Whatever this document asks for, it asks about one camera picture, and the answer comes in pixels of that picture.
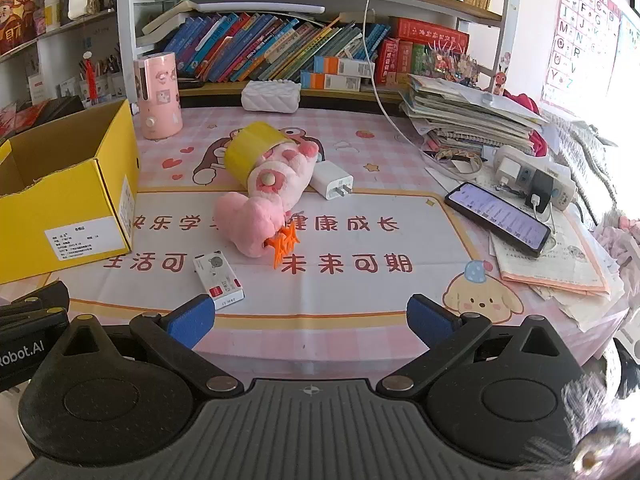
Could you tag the yellow cardboard box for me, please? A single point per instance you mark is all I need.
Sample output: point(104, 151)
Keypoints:
point(75, 195)

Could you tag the glittery ornament cluster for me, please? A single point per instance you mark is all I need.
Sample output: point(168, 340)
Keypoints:
point(452, 62)

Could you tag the thick cream paged book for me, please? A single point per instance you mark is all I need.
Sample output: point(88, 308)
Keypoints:
point(172, 19)
point(150, 42)

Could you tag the red tassel ornament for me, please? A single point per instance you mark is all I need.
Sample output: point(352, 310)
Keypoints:
point(89, 77)

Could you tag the small red boxes set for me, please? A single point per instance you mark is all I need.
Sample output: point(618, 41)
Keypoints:
point(397, 62)

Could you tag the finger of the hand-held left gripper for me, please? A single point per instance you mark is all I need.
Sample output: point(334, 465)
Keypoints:
point(45, 296)
point(35, 320)

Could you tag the white quilted purse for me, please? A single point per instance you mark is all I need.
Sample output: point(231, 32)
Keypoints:
point(270, 96)

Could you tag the white plug adapter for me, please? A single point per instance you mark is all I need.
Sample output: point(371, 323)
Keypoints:
point(507, 170)

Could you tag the white corner shelf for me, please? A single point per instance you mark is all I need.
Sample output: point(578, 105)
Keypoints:
point(55, 35)

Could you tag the grey knit blanket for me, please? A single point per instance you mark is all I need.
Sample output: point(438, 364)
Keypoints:
point(595, 160)

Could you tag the white and wood bookshelf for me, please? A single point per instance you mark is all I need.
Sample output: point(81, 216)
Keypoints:
point(125, 10)

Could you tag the black smartphone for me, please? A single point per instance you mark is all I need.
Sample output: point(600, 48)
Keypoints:
point(500, 217)

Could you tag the white charger adapter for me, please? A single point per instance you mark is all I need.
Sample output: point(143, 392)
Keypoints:
point(332, 180)

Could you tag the pink checkered printed tablecloth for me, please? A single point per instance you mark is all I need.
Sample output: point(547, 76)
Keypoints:
point(350, 240)

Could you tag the orange and white carton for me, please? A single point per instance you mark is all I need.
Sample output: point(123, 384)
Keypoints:
point(345, 66)
point(330, 81)

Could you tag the pink cloth bag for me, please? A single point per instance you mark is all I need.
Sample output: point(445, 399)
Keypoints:
point(525, 105)

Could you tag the pen holder with pens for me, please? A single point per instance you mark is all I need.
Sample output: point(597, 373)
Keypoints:
point(110, 80)

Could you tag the large red gift box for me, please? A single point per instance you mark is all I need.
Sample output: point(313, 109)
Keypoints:
point(432, 35)

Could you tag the pink plush toy with paws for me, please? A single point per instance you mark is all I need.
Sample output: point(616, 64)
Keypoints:
point(282, 177)

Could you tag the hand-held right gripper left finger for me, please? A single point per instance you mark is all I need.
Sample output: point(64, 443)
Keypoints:
point(192, 317)

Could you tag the stack of notebooks and papers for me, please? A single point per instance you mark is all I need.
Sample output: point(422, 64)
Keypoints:
point(460, 110)

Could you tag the black electronic keyboard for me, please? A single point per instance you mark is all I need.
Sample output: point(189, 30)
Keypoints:
point(55, 110)

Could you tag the red packet in plastic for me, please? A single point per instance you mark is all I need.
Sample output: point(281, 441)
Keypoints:
point(12, 120)

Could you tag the orange plastic toy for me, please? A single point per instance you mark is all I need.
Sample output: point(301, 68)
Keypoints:
point(282, 249)

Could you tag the pink cartoon humidifier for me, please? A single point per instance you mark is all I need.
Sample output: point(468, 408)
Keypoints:
point(157, 100)

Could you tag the open paper workbook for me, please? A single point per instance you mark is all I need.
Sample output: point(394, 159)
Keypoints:
point(565, 262)

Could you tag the row of blue children's books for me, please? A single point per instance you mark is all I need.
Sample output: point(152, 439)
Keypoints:
point(260, 45)

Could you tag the alphabet wall poster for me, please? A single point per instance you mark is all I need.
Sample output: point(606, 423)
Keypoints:
point(580, 25)

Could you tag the small white red box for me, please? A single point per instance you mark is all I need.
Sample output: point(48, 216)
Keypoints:
point(220, 277)

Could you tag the white power strip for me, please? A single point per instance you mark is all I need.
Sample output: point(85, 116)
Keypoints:
point(562, 187)

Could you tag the black plug adapter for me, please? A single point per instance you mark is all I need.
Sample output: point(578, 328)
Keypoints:
point(539, 187)

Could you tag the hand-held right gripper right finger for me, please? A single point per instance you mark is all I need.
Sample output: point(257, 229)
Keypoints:
point(430, 320)

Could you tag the yellow sponge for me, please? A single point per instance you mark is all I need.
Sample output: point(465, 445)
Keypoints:
point(245, 152)

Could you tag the white bottle with yellow label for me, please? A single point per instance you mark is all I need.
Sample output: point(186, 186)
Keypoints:
point(52, 12)

